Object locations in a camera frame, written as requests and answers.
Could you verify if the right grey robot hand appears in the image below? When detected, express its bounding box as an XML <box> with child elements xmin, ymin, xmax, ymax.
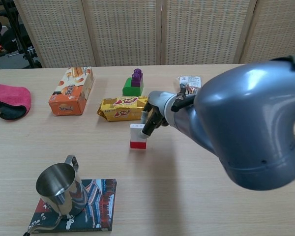
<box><xmin>140</xmin><ymin>90</ymin><xmax>175</xmax><ymax>137</ymax></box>

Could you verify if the white and red block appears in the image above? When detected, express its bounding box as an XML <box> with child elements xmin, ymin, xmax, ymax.
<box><xmin>129</xmin><ymin>123</ymin><xmax>148</xmax><ymax>150</ymax></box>

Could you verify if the green toy block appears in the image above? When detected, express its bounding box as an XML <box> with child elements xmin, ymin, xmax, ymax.
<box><xmin>122</xmin><ymin>73</ymin><xmax>145</xmax><ymax>97</ymax></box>

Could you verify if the purple toy block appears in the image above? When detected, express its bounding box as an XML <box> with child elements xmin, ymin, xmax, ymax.
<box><xmin>131</xmin><ymin>68</ymin><xmax>144</xmax><ymax>88</ymax></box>

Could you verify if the gold cracker packet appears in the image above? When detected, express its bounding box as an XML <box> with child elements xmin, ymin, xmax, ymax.
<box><xmin>96</xmin><ymin>96</ymin><xmax>149</xmax><ymax>123</ymax></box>

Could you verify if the wrapped cake packet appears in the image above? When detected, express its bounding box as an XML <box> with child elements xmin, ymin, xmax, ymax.
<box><xmin>174</xmin><ymin>75</ymin><xmax>203</xmax><ymax>93</ymax></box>

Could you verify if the woven folding screen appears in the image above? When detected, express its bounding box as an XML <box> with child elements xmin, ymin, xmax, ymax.
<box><xmin>13</xmin><ymin>0</ymin><xmax>295</xmax><ymax>68</ymax></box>

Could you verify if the orange biscuit box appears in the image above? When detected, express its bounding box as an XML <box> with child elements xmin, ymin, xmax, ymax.
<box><xmin>48</xmin><ymin>66</ymin><xmax>95</xmax><ymax>116</ymax></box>

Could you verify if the dark picture book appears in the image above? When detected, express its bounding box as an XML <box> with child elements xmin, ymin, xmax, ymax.
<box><xmin>27</xmin><ymin>178</ymin><xmax>119</xmax><ymax>232</ymax></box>

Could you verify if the steel pitcher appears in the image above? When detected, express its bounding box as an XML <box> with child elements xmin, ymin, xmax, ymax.
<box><xmin>35</xmin><ymin>155</ymin><xmax>89</xmax><ymax>221</ymax></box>

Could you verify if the pink and black cloth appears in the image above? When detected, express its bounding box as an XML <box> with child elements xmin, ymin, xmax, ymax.
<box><xmin>0</xmin><ymin>83</ymin><xmax>32</xmax><ymax>121</ymax></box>

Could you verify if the black metal stand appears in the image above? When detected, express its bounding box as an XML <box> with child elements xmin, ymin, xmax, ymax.
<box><xmin>0</xmin><ymin>0</ymin><xmax>43</xmax><ymax>69</ymax></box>

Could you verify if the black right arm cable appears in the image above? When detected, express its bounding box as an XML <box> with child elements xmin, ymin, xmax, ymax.
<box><xmin>171</xmin><ymin>85</ymin><xmax>200</xmax><ymax>112</ymax></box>

